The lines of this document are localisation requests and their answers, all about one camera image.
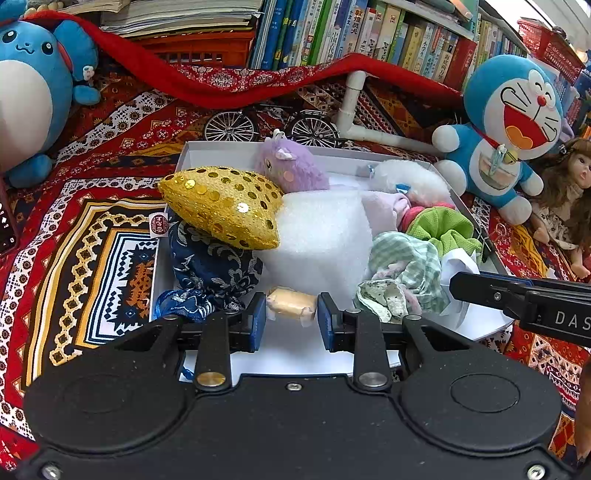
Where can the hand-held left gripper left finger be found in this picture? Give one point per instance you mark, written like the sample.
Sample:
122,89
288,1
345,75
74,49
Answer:
258,323

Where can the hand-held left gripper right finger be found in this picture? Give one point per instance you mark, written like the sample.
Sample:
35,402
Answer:
327,323

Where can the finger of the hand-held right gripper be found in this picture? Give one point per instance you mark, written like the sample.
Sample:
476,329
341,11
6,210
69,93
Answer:
485,290

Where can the white paper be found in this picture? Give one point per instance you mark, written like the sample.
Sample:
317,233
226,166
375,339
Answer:
459,265

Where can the yellow soft block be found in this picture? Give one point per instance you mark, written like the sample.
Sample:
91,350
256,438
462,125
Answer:
291,302

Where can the green textured cloth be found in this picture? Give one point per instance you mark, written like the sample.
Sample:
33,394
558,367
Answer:
443,226

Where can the green checked cloth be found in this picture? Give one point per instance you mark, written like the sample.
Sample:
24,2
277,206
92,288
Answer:
406,258

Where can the white foam block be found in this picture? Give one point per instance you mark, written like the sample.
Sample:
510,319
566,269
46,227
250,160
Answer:
318,235

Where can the pink cloth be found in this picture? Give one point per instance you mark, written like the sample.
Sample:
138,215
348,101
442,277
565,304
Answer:
415,213

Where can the lilac cloth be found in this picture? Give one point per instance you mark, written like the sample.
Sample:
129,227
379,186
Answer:
381,210

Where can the gold sequin cushion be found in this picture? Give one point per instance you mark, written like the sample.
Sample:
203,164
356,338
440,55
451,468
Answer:
221,203

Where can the white fluffy plush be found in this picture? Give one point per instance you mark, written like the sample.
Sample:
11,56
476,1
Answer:
415,177

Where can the purple fluffy plush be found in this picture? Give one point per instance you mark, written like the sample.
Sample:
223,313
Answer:
291,161

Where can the white cardboard box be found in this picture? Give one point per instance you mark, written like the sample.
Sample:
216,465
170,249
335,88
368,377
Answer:
221,154

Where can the person's right forearm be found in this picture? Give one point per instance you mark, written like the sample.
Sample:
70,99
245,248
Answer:
584,415

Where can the brown haired doll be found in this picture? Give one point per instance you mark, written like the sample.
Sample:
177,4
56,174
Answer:
577,166

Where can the red patterned blanket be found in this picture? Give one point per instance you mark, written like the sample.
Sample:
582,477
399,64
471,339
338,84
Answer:
92,230

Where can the miniature metal bicycle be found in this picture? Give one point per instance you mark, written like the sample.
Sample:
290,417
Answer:
231,127

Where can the blue cat plush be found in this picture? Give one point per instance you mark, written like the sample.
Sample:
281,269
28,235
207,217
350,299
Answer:
508,83

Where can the white plastic pipe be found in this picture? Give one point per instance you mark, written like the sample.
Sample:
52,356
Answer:
351,97

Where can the red cloth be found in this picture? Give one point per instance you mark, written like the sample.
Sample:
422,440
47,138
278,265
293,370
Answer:
207,85

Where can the red plastic basket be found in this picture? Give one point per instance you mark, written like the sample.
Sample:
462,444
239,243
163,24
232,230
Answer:
554,50

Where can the row of colourful books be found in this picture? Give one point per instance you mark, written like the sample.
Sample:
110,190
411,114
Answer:
501,37
346,32

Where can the smartphone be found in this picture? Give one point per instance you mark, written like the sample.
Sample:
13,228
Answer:
7,221

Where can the orange plastic crate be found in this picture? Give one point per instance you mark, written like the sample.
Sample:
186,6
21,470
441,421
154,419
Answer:
194,50

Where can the stack of worn books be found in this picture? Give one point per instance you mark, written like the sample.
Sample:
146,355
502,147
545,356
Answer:
184,14

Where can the blue round mouse plush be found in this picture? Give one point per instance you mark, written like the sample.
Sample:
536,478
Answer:
27,92

